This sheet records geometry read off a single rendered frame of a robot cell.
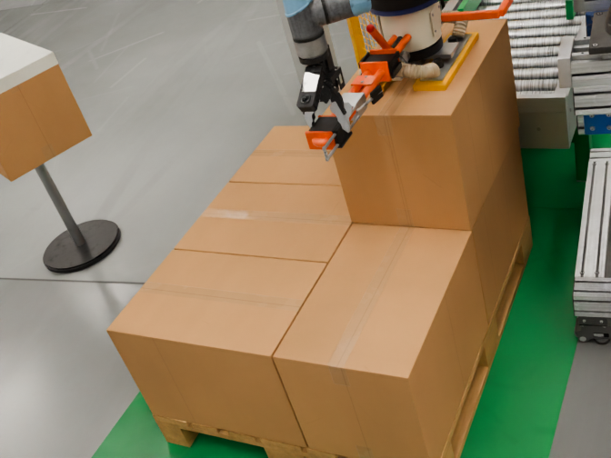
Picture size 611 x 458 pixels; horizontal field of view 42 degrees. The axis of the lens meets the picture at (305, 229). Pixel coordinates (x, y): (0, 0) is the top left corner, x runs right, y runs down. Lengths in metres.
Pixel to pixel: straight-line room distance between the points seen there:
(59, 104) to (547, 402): 2.24
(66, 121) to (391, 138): 1.67
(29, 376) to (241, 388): 1.31
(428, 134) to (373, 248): 0.41
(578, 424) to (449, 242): 0.67
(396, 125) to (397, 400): 0.76
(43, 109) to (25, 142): 0.15
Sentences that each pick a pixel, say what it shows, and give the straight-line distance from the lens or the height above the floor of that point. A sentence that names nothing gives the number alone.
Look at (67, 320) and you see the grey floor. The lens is 3.65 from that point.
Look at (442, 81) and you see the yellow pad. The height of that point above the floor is 0.96.
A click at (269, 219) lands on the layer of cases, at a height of 0.54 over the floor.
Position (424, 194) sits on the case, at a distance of 2.39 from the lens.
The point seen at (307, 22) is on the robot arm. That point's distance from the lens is 1.84.
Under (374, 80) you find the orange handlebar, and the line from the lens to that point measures 2.15.
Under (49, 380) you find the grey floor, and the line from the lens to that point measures 3.40.
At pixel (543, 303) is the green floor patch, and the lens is 2.95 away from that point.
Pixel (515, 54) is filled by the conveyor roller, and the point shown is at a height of 0.53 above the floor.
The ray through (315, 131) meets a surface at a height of 1.10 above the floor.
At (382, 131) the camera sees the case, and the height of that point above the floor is 0.89.
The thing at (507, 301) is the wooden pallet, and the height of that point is 0.02.
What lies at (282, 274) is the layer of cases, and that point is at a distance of 2.44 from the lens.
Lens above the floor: 2.01
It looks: 34 degrees down
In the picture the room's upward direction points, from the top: 18 degrees counter-clockwise
